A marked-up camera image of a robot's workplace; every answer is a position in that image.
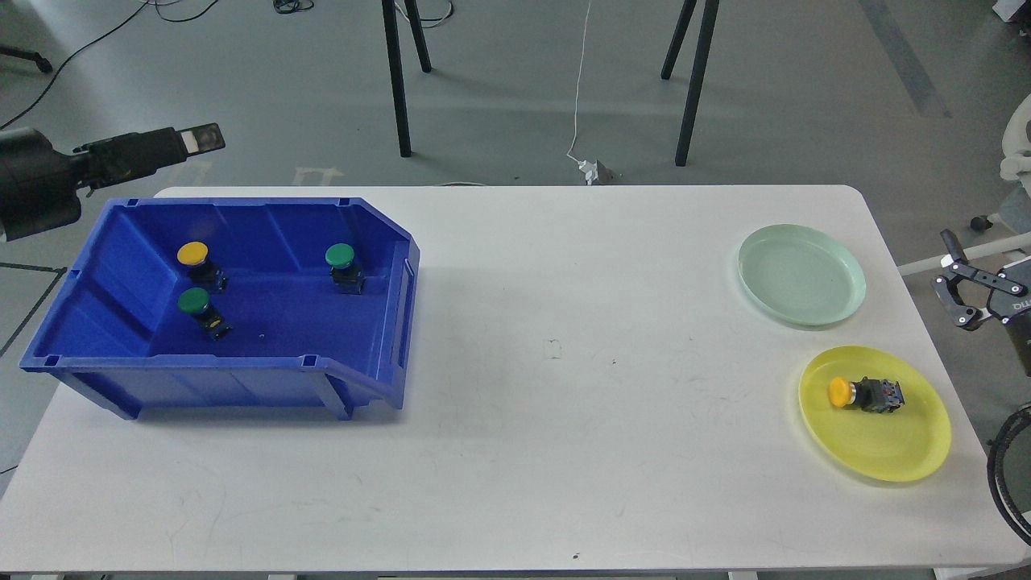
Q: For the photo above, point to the yellow push button switch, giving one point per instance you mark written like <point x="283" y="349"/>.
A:
<point x="866" y="394"/>

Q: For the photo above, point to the green push button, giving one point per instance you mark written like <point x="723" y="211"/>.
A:
<point x="345" y="271"/>
<point x="196" y="303"/>

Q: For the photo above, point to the yellow plate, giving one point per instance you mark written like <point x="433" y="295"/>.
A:
<point x="902" y="446"/>

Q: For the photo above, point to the light green plate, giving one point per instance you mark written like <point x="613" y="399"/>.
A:
<point x="800" y="275"/>

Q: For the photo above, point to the yellow push button in corner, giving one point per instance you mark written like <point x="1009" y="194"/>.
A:
<point x="201" y="269"/>

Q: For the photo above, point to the white chair base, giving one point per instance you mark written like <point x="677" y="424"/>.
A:
<point x="1015" y="167"/>

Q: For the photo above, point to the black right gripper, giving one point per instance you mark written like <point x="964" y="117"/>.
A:
<point x="1008" y="300"/>

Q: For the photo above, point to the black tripod right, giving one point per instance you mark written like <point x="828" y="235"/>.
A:
<point x="709" y="15"/>

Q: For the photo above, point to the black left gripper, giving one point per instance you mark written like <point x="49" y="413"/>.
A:
<point x="39" y="184"/>

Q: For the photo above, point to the blue plastic storage bin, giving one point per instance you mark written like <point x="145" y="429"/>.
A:
<point x="115" y="335"/>

